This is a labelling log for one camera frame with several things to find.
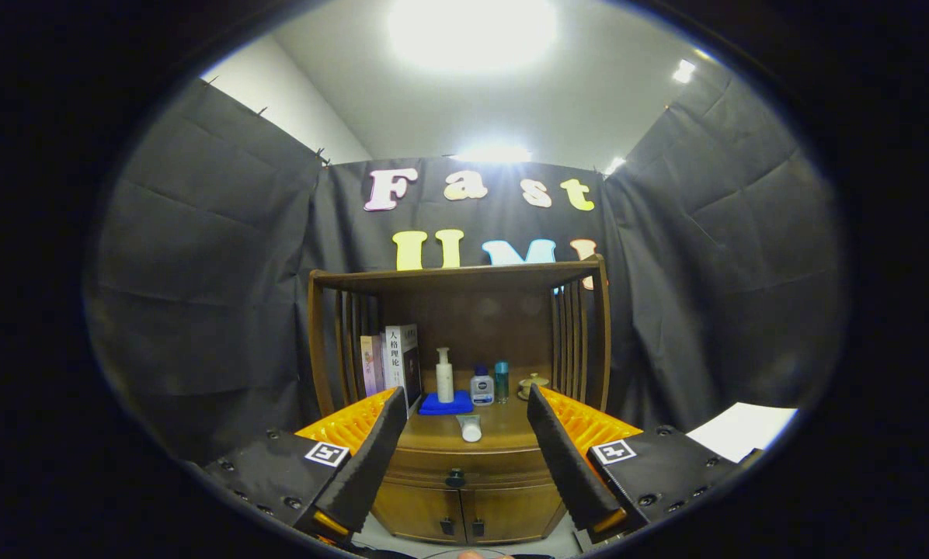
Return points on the black round drawer knob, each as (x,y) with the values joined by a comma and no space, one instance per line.
(455,478)

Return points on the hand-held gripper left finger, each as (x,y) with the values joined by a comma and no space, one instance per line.
(363,462)

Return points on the brown wooden cabinet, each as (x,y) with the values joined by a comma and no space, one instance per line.
(464,277)

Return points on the thick white book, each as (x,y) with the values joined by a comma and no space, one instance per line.
(394,357)

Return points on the white green cleanser tube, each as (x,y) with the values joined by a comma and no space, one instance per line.
(471,428)

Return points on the black backdrop cloth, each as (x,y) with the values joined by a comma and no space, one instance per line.
(200,272)

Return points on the tan lidded teacup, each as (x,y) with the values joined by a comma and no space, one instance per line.
(530,386)

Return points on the purple paperback book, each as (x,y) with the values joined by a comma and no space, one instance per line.
(371,365)

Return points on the brown wooden drawer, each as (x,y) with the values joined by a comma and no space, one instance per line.
(503,463)

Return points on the white pump bottle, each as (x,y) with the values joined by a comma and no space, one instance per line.
(445,380)

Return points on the wooden countertop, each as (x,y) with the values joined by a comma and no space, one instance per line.
(503,427)

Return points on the blue folded cloth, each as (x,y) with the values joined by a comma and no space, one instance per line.
(433,407)

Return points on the wooden cabinet door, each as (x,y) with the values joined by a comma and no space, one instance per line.
(414,508)
(515,512)

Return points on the small ceiling spotlight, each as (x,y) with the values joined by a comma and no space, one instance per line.
(683,71)
(489,154)

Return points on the white bottle with blue cap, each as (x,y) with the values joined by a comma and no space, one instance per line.
(482,388)

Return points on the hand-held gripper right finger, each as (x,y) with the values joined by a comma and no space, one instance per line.
(565,470)

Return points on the white flat board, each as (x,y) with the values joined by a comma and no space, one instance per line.
(744,431)

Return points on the slim teal bottle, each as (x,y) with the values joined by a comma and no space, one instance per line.
(502,384)

